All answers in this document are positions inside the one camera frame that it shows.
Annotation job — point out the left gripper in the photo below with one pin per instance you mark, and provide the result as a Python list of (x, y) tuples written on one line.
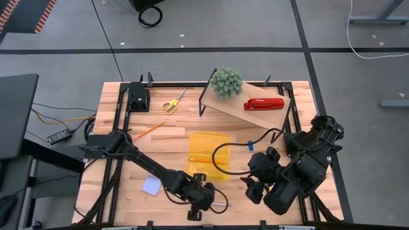
[(201, 195)]

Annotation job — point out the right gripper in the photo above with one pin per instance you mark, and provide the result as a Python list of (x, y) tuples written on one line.
[(263, 164)]

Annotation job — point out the white sticky note pad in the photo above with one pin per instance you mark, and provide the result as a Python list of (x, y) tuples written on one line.
[(151, 186)]

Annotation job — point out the yellow transparent pencil case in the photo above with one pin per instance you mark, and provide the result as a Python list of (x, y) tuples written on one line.
[(207, 143)]

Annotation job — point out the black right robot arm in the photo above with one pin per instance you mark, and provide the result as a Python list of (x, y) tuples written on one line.
[(300, 172)]

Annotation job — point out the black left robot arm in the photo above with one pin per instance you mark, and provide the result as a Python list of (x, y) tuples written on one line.
[(150, 166)]

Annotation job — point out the wooden shelf riser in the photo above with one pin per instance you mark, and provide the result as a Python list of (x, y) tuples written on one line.
[(236, 108)]

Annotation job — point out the red stapler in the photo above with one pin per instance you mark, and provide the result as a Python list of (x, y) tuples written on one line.
[(263, 104)]

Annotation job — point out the green artificial potted plant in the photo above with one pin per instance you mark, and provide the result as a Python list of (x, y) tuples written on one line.
[(226, 83)]

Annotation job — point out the black power adapter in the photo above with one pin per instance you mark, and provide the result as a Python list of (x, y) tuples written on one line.
[(60, 136)]

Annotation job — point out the grey desk foot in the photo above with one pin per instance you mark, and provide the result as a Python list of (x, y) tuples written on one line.
[(394, 103)]

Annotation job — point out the grey desk leg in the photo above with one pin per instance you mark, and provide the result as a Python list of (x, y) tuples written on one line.
[(377, 20)]

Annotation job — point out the black desk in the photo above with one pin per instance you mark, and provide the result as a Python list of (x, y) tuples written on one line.
[(16, 111)]

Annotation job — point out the black equipment box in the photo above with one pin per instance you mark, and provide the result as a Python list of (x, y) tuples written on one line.
[(143, 4)]

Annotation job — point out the black orange-striped floor mat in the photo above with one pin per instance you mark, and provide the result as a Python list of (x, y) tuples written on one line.
[(25, 16)]

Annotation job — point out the black table-level camera mount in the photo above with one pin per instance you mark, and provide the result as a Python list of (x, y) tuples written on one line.
[(139, 97)]

